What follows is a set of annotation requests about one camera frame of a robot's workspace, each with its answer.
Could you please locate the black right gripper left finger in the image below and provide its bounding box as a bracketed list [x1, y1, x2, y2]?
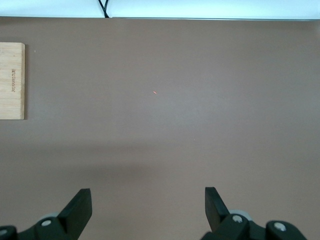
[0, 188, 93, 240]

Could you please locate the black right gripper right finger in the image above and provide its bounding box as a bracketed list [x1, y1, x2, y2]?
[201, 186, 307, 240]

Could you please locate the bamboo cutting board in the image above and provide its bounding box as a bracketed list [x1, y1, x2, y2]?
[0, 41, 26, 121]

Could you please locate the thin black cable over rail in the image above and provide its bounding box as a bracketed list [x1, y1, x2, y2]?
[98, 0, 111, 19]

